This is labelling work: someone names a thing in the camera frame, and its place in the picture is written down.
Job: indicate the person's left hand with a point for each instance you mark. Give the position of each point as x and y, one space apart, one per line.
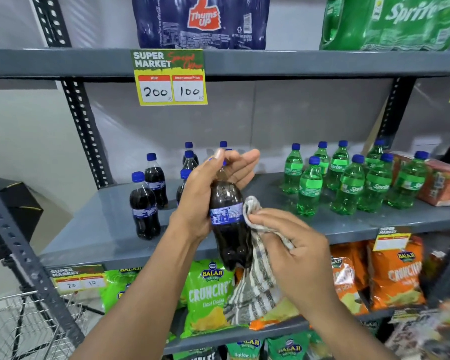
195 198

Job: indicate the person's right hand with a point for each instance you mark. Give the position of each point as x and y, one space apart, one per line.
303 258

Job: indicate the person's right thumb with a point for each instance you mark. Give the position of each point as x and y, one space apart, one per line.
268 219

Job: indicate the person's left thumb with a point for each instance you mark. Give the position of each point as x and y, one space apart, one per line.
215 164

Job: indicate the blue-labelled cola soda bottle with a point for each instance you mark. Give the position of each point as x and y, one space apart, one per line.
228 221

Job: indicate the grey striped cleaning cloth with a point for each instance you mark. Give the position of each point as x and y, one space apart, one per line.
255 288

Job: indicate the person's right forearm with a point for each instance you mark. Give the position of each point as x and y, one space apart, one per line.
345 333

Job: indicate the person's left forearm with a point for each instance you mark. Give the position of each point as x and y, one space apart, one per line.
146 296

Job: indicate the cluster of green soda bottles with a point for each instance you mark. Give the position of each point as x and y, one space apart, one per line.
350 187

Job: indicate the orange yellow chips bag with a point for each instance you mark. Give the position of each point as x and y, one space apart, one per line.
275 314

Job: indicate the large green chips bag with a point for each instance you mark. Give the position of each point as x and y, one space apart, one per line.
206 296

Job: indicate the large yellow green price tag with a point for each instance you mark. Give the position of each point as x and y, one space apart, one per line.
168 76

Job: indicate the small yellow blank price tag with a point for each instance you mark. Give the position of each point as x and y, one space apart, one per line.
392 239

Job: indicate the grey metal shelving rack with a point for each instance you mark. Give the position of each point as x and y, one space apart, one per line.
97 221

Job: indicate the large orange chips bag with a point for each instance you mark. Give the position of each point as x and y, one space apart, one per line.
395 275

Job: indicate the blue shrink-wrapped bottle pack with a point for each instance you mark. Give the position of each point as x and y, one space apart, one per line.
198 22

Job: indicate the red shrink-wrapped pack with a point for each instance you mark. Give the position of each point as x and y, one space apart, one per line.
440 183

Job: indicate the small green yellow price tag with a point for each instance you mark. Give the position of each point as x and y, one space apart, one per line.
77 279

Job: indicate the pile of blurred snack packets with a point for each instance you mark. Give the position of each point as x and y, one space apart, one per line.
431 333

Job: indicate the black softbox light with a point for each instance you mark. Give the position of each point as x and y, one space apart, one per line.
11 217

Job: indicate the green shrink-wrapped bottle pack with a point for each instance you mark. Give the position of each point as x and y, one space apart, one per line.
393 22

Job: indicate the grey slotted metal post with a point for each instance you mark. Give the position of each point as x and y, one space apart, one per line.
22 254

